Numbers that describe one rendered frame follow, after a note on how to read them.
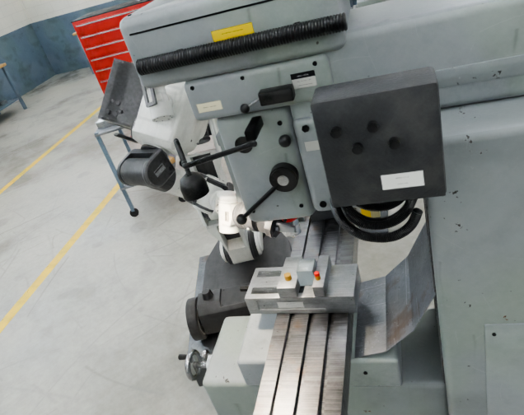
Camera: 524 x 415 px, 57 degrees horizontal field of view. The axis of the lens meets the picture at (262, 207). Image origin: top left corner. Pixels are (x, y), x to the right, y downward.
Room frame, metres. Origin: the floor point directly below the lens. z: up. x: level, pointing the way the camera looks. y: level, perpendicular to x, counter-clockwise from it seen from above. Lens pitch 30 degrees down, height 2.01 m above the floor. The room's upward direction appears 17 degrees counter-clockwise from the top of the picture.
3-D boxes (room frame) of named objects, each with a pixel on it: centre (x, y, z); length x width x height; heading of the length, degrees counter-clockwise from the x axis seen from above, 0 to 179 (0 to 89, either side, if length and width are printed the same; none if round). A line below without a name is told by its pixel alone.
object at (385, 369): (1.17, -0.07, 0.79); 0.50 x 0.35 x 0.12; 69
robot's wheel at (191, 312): (1.76, 0.45, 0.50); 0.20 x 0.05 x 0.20; 173
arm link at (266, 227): (1.23, 0.00, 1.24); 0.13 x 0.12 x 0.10; 138
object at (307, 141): (1.10, -0.25, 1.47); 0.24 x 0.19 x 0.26; 159
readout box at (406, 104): (0.75, -0.23, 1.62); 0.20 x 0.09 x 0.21; 69
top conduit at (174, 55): (1.02, -0.05, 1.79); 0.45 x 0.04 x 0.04; 69
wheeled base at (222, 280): (1.97, 0.15, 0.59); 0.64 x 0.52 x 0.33; 173
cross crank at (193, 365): (1.35, 0.40, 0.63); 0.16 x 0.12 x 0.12; 69
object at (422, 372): (1.18, -0.05, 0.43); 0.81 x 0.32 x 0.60; 69
